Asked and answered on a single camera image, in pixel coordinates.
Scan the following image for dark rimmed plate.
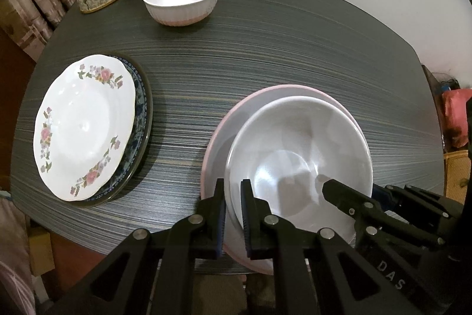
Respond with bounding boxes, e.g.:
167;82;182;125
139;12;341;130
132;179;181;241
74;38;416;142
72;54;154;209

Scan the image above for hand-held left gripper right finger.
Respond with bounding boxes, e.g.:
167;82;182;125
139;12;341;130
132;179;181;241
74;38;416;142
240;179;417;315

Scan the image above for white pink floral plate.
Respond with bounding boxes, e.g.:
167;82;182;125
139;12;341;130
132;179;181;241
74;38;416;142
33;54;135;202

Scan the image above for white bowl with blue print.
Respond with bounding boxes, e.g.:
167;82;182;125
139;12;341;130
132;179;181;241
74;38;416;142
224;96;373;246

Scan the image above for red cloth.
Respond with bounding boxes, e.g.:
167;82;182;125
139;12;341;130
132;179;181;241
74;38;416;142
442;88;472;149

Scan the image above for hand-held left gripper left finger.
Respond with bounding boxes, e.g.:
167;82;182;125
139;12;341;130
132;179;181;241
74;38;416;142
44;178;227;315

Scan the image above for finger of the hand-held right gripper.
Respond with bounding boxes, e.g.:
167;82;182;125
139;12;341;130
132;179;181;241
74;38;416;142
372;184;465;239
322;178;448;251

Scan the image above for pink floral cloth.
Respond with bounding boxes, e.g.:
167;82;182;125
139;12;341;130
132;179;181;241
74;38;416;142
0;197;34;303

